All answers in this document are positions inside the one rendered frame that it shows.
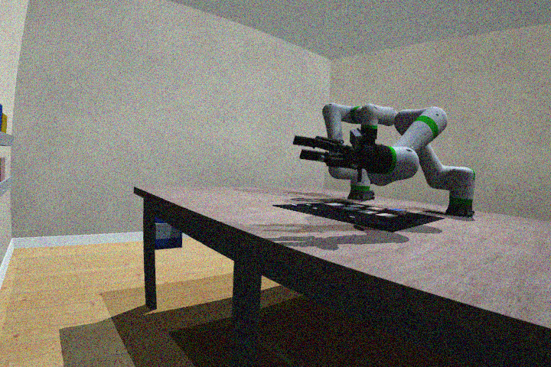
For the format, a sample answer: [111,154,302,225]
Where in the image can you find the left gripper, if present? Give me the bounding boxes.
[293,135,376,170]

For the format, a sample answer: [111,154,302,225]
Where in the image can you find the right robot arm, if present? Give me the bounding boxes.
[322,102,397,200]

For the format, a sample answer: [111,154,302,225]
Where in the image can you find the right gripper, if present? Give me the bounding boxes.
[357,138,375,182]

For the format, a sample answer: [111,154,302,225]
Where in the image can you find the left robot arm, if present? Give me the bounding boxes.
[365,107,475,217]

